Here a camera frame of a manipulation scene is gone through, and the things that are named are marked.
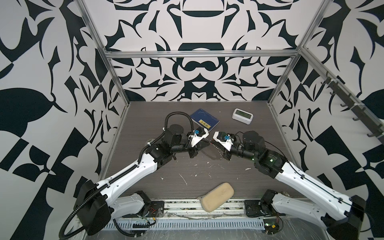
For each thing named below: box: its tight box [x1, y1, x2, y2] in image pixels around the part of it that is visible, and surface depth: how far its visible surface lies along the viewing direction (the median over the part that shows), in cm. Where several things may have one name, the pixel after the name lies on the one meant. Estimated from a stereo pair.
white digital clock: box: [232, 108, 254, 125], surface depth 110 cm
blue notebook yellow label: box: [190, 108, 220, 132], surface depth 110 cm
